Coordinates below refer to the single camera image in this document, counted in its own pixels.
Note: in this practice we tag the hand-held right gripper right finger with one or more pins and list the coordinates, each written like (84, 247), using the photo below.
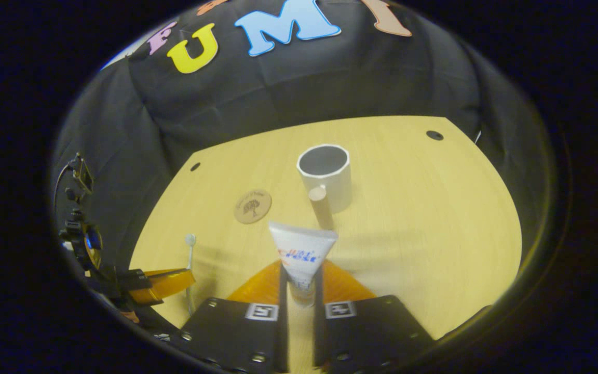
(366, 337)

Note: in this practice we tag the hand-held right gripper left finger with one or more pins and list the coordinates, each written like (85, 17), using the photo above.
(236, 337)

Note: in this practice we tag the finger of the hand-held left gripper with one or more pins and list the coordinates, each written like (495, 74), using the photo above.
(166, 284)

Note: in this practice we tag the white toothbrush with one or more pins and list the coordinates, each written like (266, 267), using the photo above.
(190, 240)

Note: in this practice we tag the white toothpaste tube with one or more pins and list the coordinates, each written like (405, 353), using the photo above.
(301, 249)

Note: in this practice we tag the round wooden coaster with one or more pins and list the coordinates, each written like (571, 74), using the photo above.
(253, 206)

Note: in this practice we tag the wooden desktop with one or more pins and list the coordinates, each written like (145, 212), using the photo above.
(408, 234)

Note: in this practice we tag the black backdrop cloth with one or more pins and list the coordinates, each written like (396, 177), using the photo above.
(304, 83)

